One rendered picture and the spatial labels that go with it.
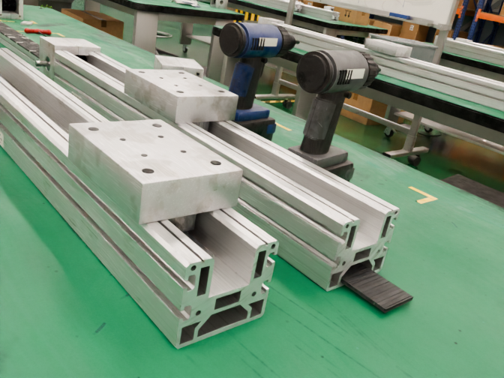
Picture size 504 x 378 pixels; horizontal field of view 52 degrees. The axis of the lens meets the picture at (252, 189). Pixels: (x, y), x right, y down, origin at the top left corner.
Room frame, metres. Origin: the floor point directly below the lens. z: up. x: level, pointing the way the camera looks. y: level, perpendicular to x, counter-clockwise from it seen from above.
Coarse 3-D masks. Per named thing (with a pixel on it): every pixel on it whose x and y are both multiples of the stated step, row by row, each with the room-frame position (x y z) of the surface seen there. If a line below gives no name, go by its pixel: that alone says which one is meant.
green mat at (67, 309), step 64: (128, 64) 1.45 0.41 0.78; (0, 192) 0.56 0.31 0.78; (384, 192) 0.81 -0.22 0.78; (448, 192) 0.87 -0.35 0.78; (0, 256) 0.43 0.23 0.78; (64, 256) 0.45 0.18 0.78; (448, 256) 0.61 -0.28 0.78; (0, 320) 0.34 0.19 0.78; (64, 320) 0.35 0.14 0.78; (128, 320) 0.37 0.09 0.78; (256, 320) 0.40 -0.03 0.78; (320, 320) 0.42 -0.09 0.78; (384, 320) 0.44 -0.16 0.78; (448, 320) 0.46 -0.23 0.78
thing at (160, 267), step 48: (0, 48) 0.98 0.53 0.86; (0, 96) 0.70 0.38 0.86; (48, 96) 0.76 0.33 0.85; (0, 144) 0.70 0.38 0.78; (48, 144) 0.56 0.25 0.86; (48, 192) 0.56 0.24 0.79; (96, 192) 0.46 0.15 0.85; (96, 240) 0.46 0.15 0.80; (144, 240) 0.39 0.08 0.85; (192, 240) 0.43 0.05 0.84; (240, 240) 0.41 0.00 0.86; (144, 288) 0.38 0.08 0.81; (192, 288) 0.35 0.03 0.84; (240, 288) 0.39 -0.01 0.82; (192, 336) 0.36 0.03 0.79
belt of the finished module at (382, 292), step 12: (360, 264) 0.53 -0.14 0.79; (348, 276) 0.50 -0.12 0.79; (360, 276) 0.50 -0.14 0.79; (372, 276) 0.51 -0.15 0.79; (360, 288) 0.48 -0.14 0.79; (372, 288) 0.48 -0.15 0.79; (384, 288) 0.49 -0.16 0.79; (396, 288) 0.49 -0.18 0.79; (372, 300) 0.46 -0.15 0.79; (384, 300) 0.46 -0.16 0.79; (396, 300) 0.47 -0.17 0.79; (408, 300) 0.48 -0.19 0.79; (384, 312) 0.45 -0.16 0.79
